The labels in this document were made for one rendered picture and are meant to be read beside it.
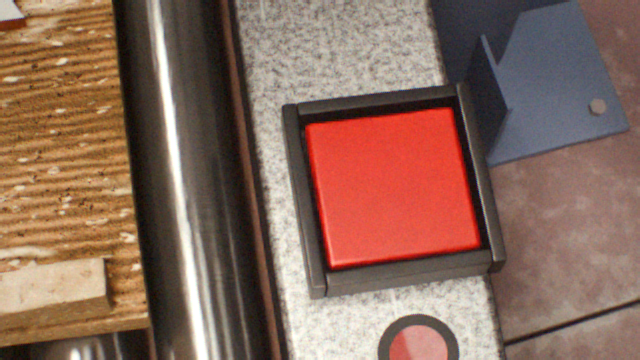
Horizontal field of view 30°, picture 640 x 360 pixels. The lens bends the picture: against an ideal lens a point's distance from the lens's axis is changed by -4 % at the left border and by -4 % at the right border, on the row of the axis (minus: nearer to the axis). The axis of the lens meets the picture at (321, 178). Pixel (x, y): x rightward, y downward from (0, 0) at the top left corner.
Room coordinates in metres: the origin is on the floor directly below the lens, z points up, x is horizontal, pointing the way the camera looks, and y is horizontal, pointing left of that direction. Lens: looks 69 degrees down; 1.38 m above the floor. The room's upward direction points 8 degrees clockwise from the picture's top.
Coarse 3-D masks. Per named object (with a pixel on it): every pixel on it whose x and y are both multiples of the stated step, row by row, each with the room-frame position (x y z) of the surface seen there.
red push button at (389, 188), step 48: (336, 144) 0.19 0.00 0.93; (384, 144) 0.19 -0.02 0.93; (432, 144) 0.20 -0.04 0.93; (336, 192) 0.17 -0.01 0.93; (384, 192) 0.17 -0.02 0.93; (432, 192) 0.18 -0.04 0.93; (336, 240) 0.15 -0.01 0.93; (384, 240) 0.15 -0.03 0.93; (432, 240) 0.16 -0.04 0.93; (480, 240) 0.16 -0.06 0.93
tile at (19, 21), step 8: (0, 0) 0.23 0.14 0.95; (8, 0) 0.23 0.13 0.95; (0, 8) 0.22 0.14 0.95; (8, 8) 0.22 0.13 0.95; (16, 8) 0.22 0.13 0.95; (0, 16) 0.22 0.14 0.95; (8, 16) 0.22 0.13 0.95; (16, 16) 0.22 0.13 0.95; (0, 24) 0.22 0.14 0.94; (8, 24) 0.22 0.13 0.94; (16, 24) 0.22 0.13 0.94; (24, 24) 0.22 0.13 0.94
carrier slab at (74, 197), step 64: (64, 0) 0.24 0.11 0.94; (0, 64) 0.20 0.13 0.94; (64, 64) 0.21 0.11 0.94; (0, 128) 0.18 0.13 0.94; (64, 128) 0.18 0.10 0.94; (0, 192) 0.15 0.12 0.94; (64, 192) 0.15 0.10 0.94; (128, 192) 0.16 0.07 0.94; (0, 256) 0.12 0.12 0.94; (64, 256) 0.13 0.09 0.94; (128, 256) 0.13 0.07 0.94; (128, 320) 0.11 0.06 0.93
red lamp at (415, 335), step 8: (408, 328) 0.12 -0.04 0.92; (416, 328) 0.13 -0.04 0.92; (424, 328) 0.13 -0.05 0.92; (400, 336) 0.12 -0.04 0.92; (408, 336) 0.12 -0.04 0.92; (416, 336) 0.12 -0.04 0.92; (424, 336) 0.12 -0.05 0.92; (432, 336) 0.12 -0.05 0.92; (440, 336) 0.12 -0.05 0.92; (392, 344) 0.12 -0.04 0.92; (400, 344) 0.12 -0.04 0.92; (408, 344) 0.12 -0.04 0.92; (416, 344) 0.12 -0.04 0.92; (424, 344) 0.12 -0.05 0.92; (432, 344) 0.12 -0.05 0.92; (440, 344) 0.12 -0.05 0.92; (392, 352) 0.11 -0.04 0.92; (400, 352) 0.11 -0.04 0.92; (408, 352) 0.12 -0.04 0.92; (416, 352) 0.12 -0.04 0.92; (424, 352) 0.12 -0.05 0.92; (432, 352) 0.12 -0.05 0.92; (440, 352) 0.12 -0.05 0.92
